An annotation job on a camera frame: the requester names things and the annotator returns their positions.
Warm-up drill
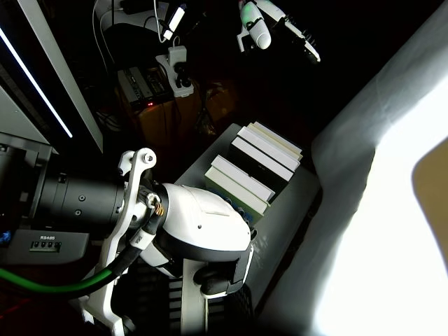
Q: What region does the tan board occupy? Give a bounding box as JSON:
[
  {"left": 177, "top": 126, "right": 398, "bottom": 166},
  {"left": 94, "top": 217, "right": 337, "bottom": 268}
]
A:
[{"left": 412, "top": 138, "right": 448, "bottom": 267}]

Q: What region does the brown cardboard box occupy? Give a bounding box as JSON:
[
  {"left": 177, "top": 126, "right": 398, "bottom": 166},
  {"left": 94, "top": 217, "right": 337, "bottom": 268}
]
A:
[{"left": 117, "top": 79, "right": 239, "bottom": 169}]

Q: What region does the clear plastic film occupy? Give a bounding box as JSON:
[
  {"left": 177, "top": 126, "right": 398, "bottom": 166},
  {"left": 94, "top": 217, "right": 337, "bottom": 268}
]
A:
[{"left": 250, "top": 229, "right": 269, "bottom": 269}]

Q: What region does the white USB dongle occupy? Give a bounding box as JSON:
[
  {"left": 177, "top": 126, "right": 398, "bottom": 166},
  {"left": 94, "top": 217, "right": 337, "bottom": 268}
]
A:
[{"left": 161, "top": 5, "right": 186, "bottom": 40}]

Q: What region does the white power strip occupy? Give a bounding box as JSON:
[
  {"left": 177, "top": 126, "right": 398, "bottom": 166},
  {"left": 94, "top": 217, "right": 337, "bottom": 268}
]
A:
[{"left": 155, "top": 52, "right": 195, "bottom": 99}]

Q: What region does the black electronics box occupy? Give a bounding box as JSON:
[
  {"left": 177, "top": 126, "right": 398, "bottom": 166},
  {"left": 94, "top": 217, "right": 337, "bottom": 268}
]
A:
[{"left": 145, "top": 68, "right": 175, "bottom": 102}]

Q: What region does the white curved stand base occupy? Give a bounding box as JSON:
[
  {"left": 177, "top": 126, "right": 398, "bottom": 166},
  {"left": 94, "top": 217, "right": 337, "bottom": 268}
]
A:
[{"left": 99, "top": 6, "right": 165, "bottom": 38}]

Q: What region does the blue metal bookend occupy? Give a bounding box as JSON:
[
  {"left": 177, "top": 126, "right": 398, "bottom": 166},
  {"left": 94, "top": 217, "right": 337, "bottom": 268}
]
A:
[{"left": 223, "top": 197, "right": 253, "bottom": 224}]

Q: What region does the white Fashion India book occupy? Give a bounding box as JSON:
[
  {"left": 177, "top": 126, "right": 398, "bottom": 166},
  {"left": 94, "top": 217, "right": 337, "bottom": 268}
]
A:
[{"left": 236, "top": 125, "right": 302, "bottom": 172}]

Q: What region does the white panel with light strip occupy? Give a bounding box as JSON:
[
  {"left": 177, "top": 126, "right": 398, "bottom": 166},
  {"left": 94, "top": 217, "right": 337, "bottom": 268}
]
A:
[{"left": 0, "top": 0, "right": 105, "bottom": 155}]

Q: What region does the white cloth backdrop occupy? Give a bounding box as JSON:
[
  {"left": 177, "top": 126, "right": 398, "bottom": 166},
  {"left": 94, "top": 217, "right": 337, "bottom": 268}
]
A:
[{"left": 257, "top": 0, "right": 448, "bottom": 336}]

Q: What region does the silver power supply box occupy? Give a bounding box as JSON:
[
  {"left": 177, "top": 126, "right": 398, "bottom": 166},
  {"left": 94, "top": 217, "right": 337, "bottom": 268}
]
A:
[{"left": 116, "top": 66, "right": 155, "bottom": 109}]

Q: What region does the black book with grey label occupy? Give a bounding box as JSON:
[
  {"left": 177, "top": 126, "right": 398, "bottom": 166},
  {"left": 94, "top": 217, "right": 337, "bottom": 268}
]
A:
[{"left": 209, "top": 153, "right": 277, "bottom": 204}]

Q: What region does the white charger adapter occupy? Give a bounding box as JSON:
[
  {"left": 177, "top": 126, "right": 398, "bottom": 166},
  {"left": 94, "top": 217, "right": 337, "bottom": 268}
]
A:
[{"left": 167, "top": 44, "right": 188, "bottom": 66}]

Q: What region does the pale yellow book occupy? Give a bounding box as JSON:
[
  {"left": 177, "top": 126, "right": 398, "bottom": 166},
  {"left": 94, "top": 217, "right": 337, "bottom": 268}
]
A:
[{"left": 246, "top": 121, "right": 304, "bottom": 159}]

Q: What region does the black plastic file rack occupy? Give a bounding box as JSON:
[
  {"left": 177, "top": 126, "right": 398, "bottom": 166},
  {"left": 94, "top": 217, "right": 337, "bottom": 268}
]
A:
[{"left": 132, "top": 262, "right": 255, "bottom": 336}]

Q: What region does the black Let It Be book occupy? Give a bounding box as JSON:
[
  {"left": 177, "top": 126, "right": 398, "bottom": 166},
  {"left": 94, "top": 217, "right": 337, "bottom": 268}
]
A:
[{"left": 227, "top": 135, "right": 298, "bottom": 193}]

